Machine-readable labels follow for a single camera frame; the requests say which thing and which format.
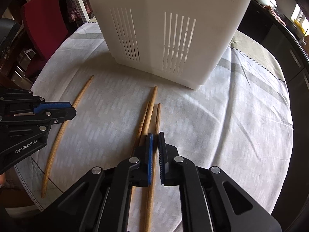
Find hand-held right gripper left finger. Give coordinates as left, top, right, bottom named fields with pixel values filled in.
left=40, top=132, right=155, bottom=232

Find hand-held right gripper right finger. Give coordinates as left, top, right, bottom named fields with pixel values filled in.
left=158, top=131, right=283, bottom=232

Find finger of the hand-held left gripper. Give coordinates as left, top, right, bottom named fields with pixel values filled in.
left=0, top=107, right=77, bottom=132
left=0, top=87, right=73, bottom=116

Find white plastic utensil holder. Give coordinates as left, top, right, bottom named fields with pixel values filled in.
left=80, top=0, right=257, bottom=90

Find red upholstered chair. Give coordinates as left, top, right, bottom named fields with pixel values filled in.
left=20, top=0, right=69, bottom=78

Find hanging checked apron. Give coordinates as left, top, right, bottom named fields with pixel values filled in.
left=63, top=0, right=94, bottom=22

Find dark sink cabinets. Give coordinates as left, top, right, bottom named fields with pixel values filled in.
left=238, top=1, right=309, bottom=126

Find black kitchen countertop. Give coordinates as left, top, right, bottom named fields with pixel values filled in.
left=251, top=0, right=309, bottom=64

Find pink cloth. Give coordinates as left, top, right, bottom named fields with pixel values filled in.
left=264, top=5, right=286, bottom=26

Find yellow container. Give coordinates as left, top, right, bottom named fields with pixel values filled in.
left=292, top=19, right=308, bottom=33

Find kitchen window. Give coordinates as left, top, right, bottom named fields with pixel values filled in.
left=291, top=2, right=309, bottom=23

